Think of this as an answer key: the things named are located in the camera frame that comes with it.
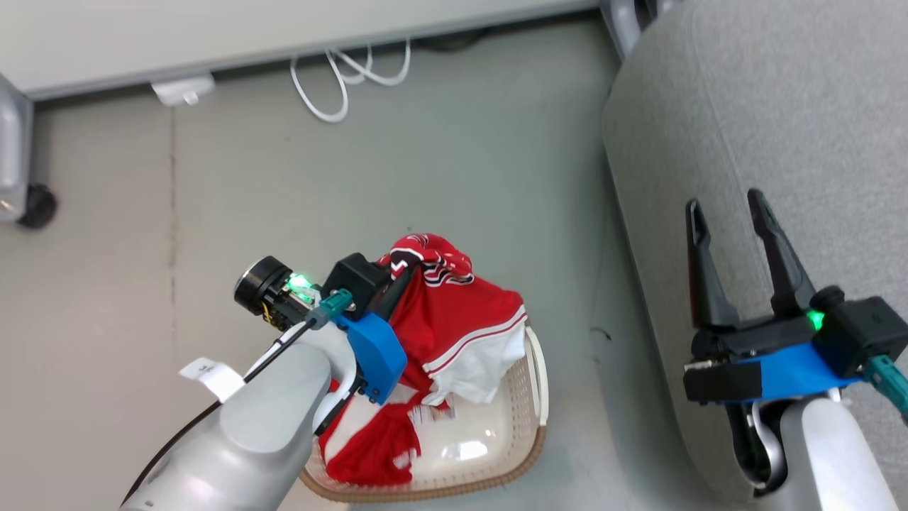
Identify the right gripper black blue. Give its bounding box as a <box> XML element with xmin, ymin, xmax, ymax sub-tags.
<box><xmin>682</xmin><ymin>188</ymin><xmax>863</xmax><ymax>407</ymax></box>

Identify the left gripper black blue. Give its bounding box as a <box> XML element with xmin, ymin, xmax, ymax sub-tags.
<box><xmin>234</xmin><ymin>253</ymin><xmax>416</xmax><ymax>406</ymax></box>

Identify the red and white clothing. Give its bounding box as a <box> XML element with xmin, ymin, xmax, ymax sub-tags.
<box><xmin>319</xmin><ymin>233</ymin><xmax>529</xmax><ymax>487</ymax></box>

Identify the white perforated laundry basket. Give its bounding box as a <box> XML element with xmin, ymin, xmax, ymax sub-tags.
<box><xmin>298</xmin><ymin>323</ymin><xmax>550</xmax><ymax>505</ymax></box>

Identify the grey fabric sofa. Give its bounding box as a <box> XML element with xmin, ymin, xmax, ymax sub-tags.
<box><xmin>602</xmin><ymin>0</ymin><xmax>908</xmax><ymax>506</ymax></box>

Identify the white tape label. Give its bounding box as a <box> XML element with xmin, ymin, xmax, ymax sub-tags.
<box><xmin>179</xmin><ymin>357</ymin><xmax>245</xmax><ymax>404</ymax></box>

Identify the grey rounded furniture leg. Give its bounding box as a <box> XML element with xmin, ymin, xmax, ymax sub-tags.
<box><xmin>599</xmin><ymin>0</ymin><xmax>664</xmax><ymax>59</ymax></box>

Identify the white power adapter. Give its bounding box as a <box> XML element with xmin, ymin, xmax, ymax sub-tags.
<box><xmin>150</xmin><ymin>72</ymin><xmax>216</xmax><ymax>108</ymax></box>

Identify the black caster wheel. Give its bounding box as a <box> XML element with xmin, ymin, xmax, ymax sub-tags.
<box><xmin>18</xmin><ymin>183</ymin><xmax>59</xmax><ymax>229</ymax></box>

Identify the grey metal cart leg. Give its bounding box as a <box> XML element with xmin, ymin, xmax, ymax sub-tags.
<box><xmin>0</xmin><ymin>71</ymin><xmax>35</xmax><ymax>224</ymax></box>

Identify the teal left cable connector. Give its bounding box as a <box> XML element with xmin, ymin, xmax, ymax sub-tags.
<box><xmin>306</xmin><ymin>287</ymin><xmax>354</xmax><ymax>329</ymax></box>

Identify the teal cable connector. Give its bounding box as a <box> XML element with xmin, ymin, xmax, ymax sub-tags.
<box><xmin>862</xmin><ymin>355</ymin><xmax>908</xmax><ymax>427</ymax></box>
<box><xmin>306</xmin><ymin>287</ymin><xmax>354</xmax><ymax>329</ymax></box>

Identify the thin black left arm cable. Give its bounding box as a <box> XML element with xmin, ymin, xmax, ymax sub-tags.
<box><xmin>122</xmin><ymin>319</ymin><xmax>316</xmax><ymax>506</ymax></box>

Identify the teal right cable connector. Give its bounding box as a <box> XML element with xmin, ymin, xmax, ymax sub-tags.
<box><xmin>862</xmin><ymin>355</ymin><xmax>908</xmax><ymax>427</ymax></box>

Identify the white floor cable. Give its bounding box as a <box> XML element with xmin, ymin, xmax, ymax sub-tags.
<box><xmin>289</xmin><ymin>39</ymin><xmax>412</xmax><ymax>123</ymax></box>

